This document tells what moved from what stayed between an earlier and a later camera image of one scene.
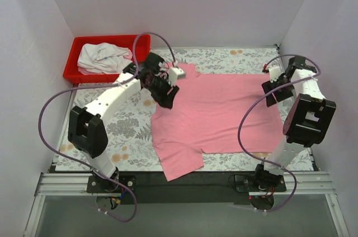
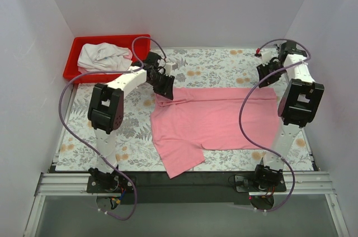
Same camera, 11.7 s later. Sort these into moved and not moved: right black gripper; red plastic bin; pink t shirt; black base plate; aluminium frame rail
Moved: right black gripper; pink t shirt
Not moved: black base plate; red plastic bin; aluminium frame rail
